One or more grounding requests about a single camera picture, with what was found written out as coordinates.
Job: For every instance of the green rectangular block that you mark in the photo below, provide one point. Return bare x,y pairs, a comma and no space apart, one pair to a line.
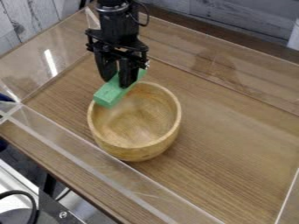
112,93

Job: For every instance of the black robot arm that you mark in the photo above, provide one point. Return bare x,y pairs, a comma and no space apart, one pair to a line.
121,53

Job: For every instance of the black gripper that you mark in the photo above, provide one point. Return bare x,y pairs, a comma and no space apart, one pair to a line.
116,43

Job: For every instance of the clear acrylic enclosure wall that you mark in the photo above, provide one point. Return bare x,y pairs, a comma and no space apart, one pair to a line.
197,148

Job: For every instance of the black table leg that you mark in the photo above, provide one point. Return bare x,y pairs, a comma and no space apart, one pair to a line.
50,184

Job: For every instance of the brown wooden bowl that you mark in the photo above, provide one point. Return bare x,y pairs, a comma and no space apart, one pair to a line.
138,129

